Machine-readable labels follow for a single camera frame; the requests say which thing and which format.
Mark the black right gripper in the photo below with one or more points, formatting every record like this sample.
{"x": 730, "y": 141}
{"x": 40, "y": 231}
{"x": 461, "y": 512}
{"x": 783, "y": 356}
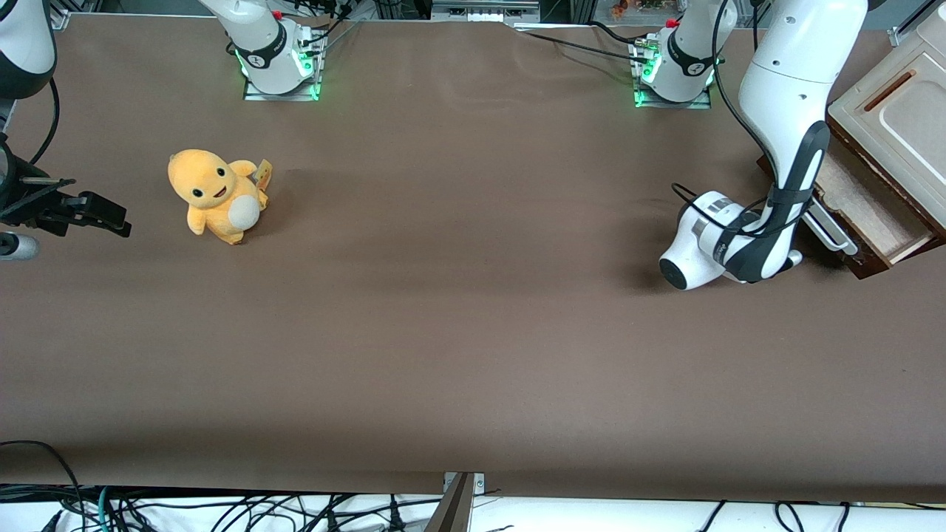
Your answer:
{"x": 29, "y": 205}

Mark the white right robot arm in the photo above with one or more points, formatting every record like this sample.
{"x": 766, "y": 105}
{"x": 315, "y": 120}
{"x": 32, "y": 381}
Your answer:
{"x": 266, "y": 44}

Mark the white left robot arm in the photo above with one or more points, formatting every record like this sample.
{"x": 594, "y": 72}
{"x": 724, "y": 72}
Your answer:
{"x": 783, "y": 81}

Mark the yellow plush toy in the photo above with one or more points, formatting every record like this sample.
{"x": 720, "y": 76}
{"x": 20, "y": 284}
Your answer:
{"x": 214, "y": 196}

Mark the yellow paper plush tag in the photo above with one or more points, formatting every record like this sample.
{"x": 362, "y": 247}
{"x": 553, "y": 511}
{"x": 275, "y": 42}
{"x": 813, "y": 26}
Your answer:
{"x": 263, "y": 174}

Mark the brown table cover sheet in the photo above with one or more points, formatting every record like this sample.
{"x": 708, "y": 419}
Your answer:
{"x": 473, "y": 295}

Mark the grey power strip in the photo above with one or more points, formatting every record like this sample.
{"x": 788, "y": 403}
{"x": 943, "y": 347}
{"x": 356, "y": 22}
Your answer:
{"x": 484, "y": 10}

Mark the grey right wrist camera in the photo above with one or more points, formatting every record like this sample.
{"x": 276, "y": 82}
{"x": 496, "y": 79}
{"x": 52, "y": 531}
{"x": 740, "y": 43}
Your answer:
{"x": 16, "y": 247}

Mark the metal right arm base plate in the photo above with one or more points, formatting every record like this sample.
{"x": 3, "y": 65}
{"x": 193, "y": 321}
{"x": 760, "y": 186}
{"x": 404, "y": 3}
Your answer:
{"x": 284, "y": 94}

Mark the dark metal post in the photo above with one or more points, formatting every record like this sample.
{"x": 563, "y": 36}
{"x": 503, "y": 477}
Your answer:
{"x": 452, "y": 510}

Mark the grey metal bracket plate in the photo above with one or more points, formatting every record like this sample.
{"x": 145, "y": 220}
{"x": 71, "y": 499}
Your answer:
{"x": 479, "y": 482}

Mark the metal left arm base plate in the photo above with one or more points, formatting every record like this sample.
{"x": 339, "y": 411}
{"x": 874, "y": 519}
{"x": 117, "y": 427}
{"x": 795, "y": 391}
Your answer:
{"x": 702, "y": 103}

